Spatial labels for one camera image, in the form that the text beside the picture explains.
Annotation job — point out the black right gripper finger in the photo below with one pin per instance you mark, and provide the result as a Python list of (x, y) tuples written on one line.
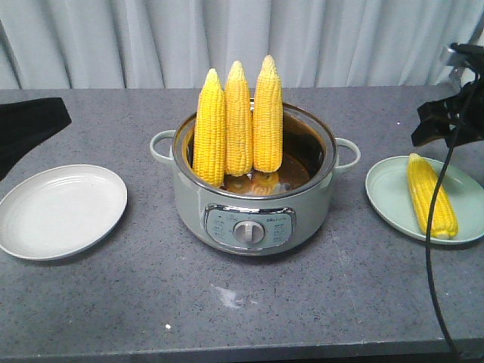
[(438, 120)]

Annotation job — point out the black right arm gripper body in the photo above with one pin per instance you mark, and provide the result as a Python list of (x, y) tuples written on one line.
[(467, 105)]

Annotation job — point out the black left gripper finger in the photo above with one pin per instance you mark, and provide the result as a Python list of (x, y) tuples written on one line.
[(26, 124)]

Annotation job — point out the yellow corn cob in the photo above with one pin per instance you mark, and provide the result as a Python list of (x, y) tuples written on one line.
[(422, 180), (210, 132), (239, 131), (268, 119)]

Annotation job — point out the light green round plate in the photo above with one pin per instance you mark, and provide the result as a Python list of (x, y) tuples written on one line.
[(387, 189)]

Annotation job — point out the white pleated curtain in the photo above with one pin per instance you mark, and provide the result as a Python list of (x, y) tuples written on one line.
[(172, 44)]

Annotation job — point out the beige round plate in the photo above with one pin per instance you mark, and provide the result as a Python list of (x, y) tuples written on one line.
[(61, 211)]

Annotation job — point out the pale green electric cooking pot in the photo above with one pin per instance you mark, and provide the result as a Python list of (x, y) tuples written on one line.
[(260, 214)]

